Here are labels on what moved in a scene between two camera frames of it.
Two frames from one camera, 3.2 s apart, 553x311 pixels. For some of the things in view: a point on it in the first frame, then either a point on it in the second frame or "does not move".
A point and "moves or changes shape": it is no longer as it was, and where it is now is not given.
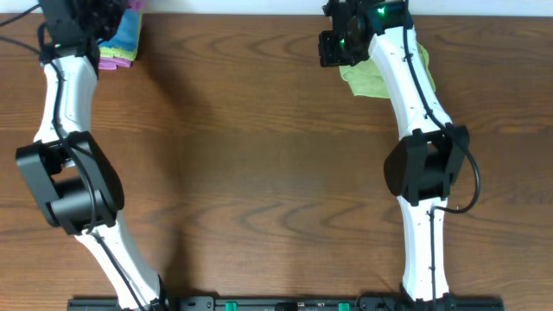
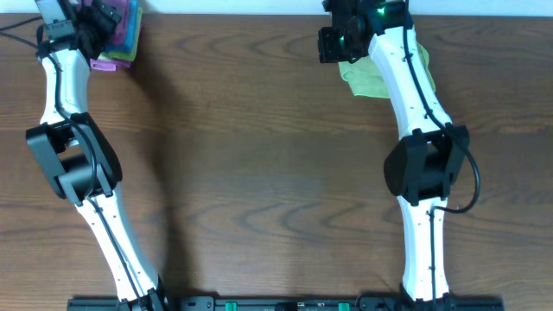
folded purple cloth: (113, 63) does not move
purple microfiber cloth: (136, 4) moves or changes shape
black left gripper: (102, 18) does not move
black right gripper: (327, 57) does not move
